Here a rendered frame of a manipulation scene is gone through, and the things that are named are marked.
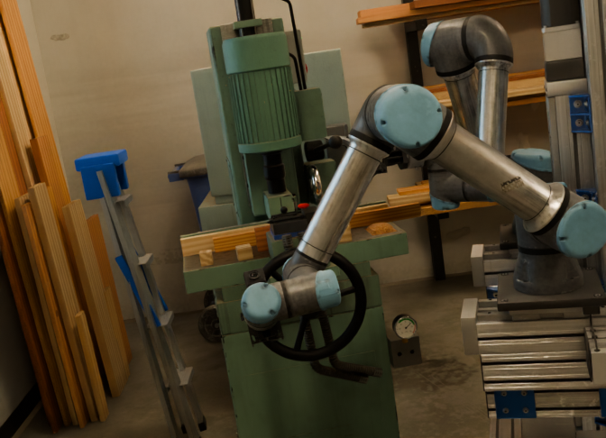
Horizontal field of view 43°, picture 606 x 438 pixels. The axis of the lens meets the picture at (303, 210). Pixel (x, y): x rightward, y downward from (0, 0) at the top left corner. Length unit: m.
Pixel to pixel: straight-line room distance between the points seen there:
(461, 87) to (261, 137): 0.55
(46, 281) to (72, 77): 1.64
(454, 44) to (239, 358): 1.00
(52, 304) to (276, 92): 1.66
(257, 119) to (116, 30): 2.61
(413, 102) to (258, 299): 0.47
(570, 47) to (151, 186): 3.12
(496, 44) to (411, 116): 0.64
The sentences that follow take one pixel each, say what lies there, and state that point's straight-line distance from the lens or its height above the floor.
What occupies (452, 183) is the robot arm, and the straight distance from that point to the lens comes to 2.04.
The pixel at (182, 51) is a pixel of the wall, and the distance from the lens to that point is 4.54.
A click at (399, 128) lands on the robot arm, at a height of 1.24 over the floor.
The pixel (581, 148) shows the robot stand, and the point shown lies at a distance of 1.96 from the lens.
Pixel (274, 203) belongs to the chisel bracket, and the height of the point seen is 1.02.
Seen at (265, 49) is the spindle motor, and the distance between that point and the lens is 2.07.
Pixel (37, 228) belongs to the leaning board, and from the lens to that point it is 3.39.
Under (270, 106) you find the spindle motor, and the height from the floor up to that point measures 1.28.
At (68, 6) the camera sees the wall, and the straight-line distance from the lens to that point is 4.68.
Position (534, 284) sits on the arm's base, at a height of 0.84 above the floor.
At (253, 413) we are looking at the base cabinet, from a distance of 2.17.
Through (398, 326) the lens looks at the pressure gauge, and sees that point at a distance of 2.09.
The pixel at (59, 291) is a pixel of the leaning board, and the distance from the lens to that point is 3.42.
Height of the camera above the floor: 1.39
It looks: 11 degrees down
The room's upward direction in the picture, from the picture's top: 8 degrees counter-clockwise
